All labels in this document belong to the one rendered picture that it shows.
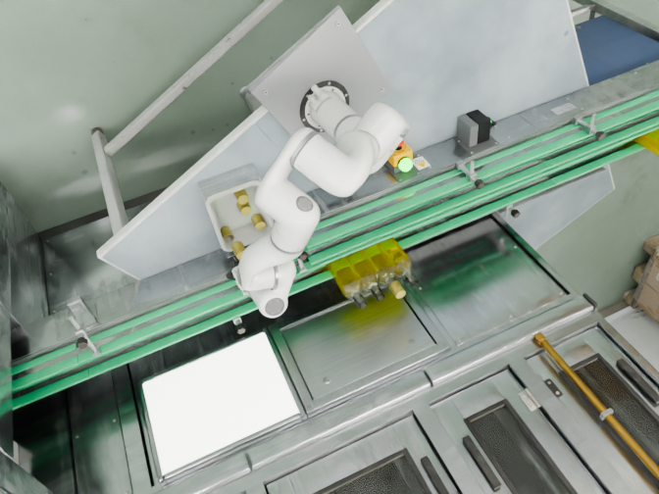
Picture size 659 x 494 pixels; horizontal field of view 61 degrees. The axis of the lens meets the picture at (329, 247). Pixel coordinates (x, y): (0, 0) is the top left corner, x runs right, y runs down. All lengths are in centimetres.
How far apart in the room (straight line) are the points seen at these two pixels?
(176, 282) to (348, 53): 85
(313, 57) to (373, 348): 86
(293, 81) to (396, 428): 99
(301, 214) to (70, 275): 136
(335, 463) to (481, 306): 68
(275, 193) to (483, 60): 99
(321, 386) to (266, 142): 73
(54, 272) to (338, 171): 150
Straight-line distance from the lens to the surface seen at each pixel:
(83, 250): 241
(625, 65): 251
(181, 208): 172
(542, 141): 204
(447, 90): 189
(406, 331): 177
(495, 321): 185
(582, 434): 169
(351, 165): 113
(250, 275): 130
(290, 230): 116
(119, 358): 183
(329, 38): 158
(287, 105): 160
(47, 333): 188
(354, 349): 175
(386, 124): 129
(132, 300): 182
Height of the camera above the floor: 211
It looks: 42 degrees down
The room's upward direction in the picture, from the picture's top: 148 degrees clockwise
